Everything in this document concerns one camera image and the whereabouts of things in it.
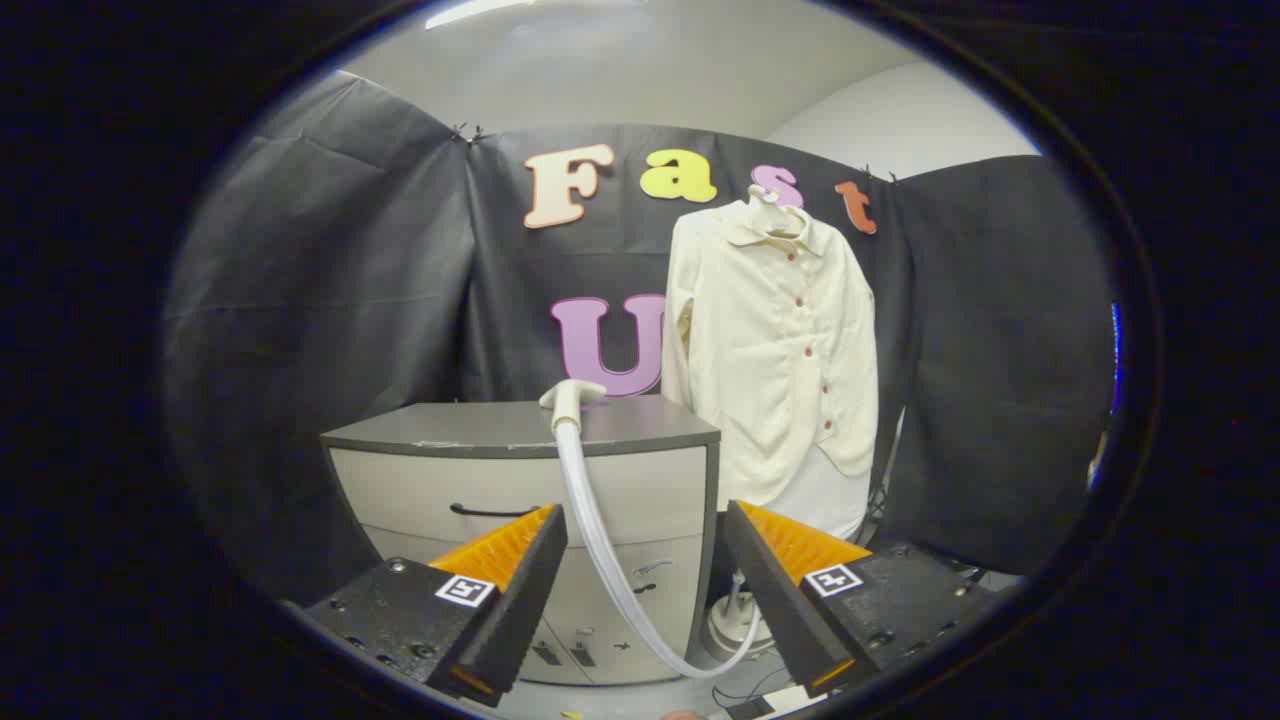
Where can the grey drawer cabinet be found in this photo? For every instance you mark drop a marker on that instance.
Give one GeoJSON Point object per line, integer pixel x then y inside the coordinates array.
{"type": "Point", "coordinates": [640, 490]}

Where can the cream button shirt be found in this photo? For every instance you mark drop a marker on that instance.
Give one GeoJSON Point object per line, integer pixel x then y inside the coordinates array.
{"type": "Point", "coordinates": [770, 350]}

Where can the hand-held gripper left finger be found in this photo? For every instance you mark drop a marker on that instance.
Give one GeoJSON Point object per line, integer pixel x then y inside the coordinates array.
{"type": "Point", "coordinates": [520, 610]}

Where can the white garment steamer base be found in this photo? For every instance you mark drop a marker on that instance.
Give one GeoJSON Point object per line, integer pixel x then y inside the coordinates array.
{"type": "Point", "coordinates": [735, 628]}

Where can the black backdrop cloth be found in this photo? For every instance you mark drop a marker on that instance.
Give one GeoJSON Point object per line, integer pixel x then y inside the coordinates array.
{"type": "Point", "coordinates": [330, 300]}

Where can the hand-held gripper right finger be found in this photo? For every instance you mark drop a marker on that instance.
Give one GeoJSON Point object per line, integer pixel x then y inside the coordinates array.
{"type": "Point", "coordinates": [775, 600]}

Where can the white garment steamer head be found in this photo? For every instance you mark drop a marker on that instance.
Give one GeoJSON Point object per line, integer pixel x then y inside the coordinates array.
{"type": "Point", "coordinates": [567, 400]}

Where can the white hanging board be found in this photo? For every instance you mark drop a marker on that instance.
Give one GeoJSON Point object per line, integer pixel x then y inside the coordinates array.
{"type": "Point", "coordinates": [820, 500]}

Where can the white clothes hanger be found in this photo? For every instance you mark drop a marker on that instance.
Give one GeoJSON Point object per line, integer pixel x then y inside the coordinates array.
{"type": "Point", "coordinates": [765, 205]}

